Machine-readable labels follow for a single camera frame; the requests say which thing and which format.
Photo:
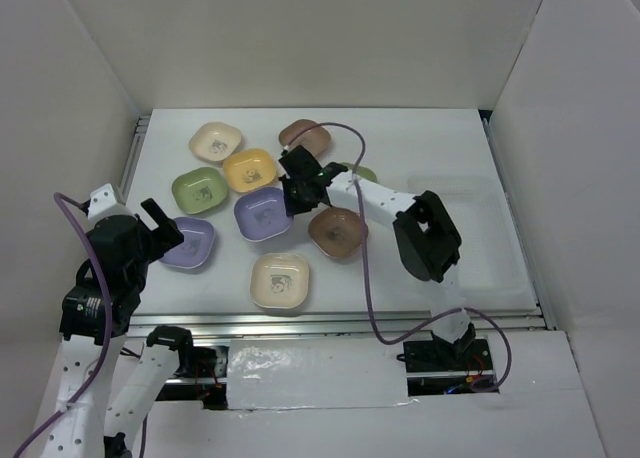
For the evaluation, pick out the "green plate left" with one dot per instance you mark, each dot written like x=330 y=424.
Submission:
x=199 y=190

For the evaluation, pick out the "green plate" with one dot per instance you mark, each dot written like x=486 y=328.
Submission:
x=367 y=174
x=199 y=190

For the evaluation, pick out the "clear plastic bin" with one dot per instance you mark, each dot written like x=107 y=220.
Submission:
x=492 y=271

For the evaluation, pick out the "brown plate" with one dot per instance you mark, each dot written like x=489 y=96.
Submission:
x=336 y=232
x=308 y=134

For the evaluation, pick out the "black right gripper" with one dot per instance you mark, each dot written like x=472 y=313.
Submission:
x=293 y=205

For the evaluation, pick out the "brown plate back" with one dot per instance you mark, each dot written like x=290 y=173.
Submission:
x=308 y=134

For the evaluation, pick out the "green plate right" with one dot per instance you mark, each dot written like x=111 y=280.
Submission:
x=367 y=174

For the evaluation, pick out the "cream plate back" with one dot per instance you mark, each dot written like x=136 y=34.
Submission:
x=214 y=142

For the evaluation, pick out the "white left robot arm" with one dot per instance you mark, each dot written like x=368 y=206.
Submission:
x=90 y=420

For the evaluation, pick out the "white cover panel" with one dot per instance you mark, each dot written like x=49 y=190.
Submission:
x=327 y=373

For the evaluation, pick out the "brown plate front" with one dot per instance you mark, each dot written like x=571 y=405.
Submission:
x=336 y=232

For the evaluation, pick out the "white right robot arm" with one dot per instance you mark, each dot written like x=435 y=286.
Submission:
x=426 y=239

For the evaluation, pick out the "yellow plate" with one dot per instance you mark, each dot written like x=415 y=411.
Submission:
x=249 y=170

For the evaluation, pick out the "cream plate front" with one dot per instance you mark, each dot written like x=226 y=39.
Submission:
x=279 y=281

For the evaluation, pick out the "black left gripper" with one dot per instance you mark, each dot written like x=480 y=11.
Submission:
x=166 y=236

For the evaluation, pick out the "purple plate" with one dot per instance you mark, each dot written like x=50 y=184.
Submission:
x=198 y=241
x=261 y=214

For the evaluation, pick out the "cream plate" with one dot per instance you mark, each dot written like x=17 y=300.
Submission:
x=279 y=281
x=214 y=142

